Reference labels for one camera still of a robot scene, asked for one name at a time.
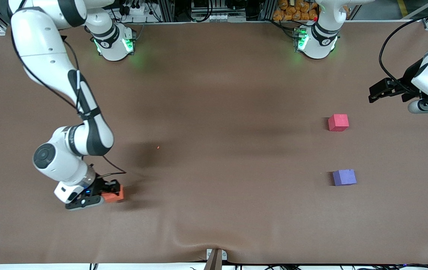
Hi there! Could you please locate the orange foam block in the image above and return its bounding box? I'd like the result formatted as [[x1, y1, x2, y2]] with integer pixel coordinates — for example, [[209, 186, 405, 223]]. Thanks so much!
[[101, 185, 125, 203]]

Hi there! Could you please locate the red foam block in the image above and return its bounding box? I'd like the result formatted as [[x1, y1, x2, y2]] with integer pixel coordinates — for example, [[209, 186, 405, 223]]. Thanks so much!
[[328, 114, 350, 132]]

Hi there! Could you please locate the brown table mat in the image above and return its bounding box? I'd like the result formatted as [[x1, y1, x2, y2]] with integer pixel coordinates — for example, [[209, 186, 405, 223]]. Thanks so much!
[[0, 21, 428, 265]]

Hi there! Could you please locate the purple foam block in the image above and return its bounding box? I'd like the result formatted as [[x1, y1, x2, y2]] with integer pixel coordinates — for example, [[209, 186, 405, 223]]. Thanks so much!
[[332, 169, 357, 187]]

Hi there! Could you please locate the pile of orange toys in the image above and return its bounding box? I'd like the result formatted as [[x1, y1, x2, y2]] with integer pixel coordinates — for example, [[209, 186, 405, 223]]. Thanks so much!
[[273, 0, 319, 21]]

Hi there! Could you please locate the white power strip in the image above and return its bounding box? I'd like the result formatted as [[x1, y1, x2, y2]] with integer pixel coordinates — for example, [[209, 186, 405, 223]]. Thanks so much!
[[122, 4, 146, 15]]

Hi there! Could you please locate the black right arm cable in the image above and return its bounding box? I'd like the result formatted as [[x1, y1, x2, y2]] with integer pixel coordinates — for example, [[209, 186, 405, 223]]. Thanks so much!
[[10, 34, 127, 179]]

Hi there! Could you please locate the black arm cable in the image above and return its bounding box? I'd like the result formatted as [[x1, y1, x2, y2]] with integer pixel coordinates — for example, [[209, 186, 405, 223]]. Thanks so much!
[[10, 34, 127, 179], [379, 11, 428, 89]]

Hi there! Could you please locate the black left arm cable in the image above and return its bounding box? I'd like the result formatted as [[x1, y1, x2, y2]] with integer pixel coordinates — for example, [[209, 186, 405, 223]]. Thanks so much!
[[379, 11, 428, 89]]

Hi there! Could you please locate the small metal clamp bracket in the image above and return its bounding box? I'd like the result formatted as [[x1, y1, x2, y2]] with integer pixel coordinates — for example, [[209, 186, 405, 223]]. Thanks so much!
[[206, 249, 228, 261]]

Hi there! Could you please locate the grey camera mount pole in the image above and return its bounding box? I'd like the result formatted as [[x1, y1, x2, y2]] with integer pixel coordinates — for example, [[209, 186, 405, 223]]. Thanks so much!
[[203, 249, 223, 270]]

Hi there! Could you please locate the aluminium frame post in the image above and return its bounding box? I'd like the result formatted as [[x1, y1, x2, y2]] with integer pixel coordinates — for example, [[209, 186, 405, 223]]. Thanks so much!
[[259, 0, 277, 21], [158, 0, 175, 22]]

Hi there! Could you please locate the black cable bundle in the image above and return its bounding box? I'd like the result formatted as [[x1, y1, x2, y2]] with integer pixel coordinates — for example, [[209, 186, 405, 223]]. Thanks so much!
[[264, 264, 428, 270]]

